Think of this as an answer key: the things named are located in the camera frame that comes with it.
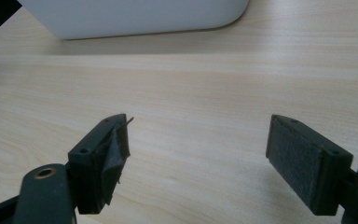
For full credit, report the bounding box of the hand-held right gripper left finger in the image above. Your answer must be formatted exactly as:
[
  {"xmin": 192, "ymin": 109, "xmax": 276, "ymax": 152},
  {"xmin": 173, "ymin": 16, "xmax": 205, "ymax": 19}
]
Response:
[{"xmin": 67, "ymin": 113, "xmax": 134, "ymax": 216}]

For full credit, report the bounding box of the white plastic container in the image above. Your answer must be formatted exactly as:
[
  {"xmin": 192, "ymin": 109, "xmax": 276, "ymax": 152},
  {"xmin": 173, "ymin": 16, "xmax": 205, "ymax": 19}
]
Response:
[{"xmin": 17, "ymin": 0, "xmax": 251, "ymax": 41}]

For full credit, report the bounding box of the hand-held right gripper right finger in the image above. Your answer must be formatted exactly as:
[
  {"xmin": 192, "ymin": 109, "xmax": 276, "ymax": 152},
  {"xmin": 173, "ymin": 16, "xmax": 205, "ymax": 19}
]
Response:
[{"xmin": 265, "ymin": 114, "xmax": 354, "ymax": 217}]

